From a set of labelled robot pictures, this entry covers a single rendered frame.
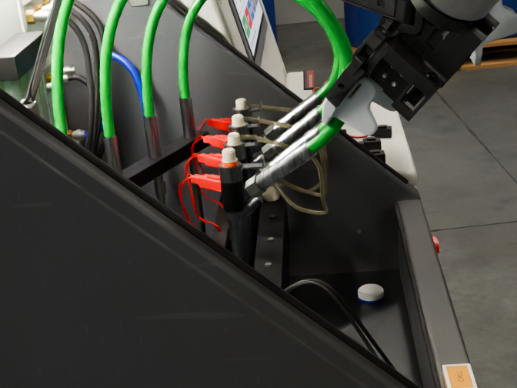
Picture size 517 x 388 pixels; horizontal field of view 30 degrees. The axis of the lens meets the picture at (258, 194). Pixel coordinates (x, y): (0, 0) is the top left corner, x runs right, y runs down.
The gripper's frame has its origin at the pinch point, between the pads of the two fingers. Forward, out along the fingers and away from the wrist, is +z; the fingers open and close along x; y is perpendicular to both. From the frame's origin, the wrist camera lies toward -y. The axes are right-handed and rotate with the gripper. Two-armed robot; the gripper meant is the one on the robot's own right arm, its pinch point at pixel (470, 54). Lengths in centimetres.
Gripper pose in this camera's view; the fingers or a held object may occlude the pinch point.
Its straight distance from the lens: 114.6
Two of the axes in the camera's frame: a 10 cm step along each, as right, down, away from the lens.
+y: 9.9, -0.7, -0.7
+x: 0.4, -3.7, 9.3
